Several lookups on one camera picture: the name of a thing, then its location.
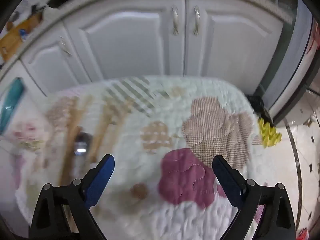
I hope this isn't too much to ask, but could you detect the floral utensil holder teal rim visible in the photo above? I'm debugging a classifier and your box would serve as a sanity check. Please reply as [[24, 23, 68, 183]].
[[1, 77, 27, 135]]

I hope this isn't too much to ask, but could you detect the wooden cutting board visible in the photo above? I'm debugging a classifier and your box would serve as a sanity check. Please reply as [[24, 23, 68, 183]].
[[1, 12, 43, 62]]

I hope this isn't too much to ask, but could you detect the metal spoon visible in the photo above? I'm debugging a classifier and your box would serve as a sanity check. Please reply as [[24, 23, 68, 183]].
[[73, 132, 92, 156]]

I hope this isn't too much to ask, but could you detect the floral quilted table cloth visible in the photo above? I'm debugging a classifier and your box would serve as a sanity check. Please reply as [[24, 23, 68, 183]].
[[15, 76, 261, 239]]

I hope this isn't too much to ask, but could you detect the wooden chopstick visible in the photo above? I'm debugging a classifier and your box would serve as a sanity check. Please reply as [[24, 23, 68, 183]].
[[87, 97, 133, 164], [58, 95, 93, 186]]

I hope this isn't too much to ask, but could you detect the yellow egg tray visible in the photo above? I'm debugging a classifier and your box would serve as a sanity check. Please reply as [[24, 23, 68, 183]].
[[258, 118, 282, 148]]

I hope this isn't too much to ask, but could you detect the white cabinet door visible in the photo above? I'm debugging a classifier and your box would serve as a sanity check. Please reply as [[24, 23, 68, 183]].
[[21, 22, 91, 95], [184, 0, 283, 94], [63, 0, 185, 81]]

